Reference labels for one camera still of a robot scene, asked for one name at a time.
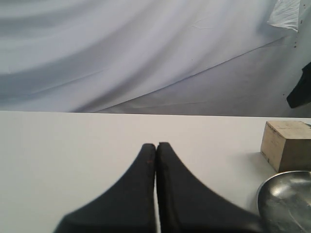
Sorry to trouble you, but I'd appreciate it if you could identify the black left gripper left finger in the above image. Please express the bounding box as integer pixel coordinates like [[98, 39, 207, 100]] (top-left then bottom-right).
[[55, 144, 156, 233]]

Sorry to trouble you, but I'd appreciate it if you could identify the grey backdrop cloth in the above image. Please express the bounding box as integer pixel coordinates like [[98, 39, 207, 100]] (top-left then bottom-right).
[[0, 0, 311, 117]]

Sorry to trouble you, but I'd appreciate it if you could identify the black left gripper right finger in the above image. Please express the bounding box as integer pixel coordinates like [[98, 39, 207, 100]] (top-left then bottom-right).
[[156, 142, 264, 233]]

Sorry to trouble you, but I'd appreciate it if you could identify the round stainless steel plate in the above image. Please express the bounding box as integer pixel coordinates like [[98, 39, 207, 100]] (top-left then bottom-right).
[[257, 171, 311, 233]]

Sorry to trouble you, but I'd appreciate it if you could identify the light wooden cube block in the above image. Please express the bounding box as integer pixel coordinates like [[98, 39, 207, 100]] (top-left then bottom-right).
[[260, 120, 311, 173]]

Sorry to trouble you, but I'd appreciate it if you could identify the white cloth piece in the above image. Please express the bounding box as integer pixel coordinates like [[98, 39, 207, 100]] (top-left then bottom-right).
[[267, 0, 300, 33]]

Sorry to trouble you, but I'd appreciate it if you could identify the black hanging cloth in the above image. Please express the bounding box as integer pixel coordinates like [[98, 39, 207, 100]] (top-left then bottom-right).
[[286, 63, 311, 109]]

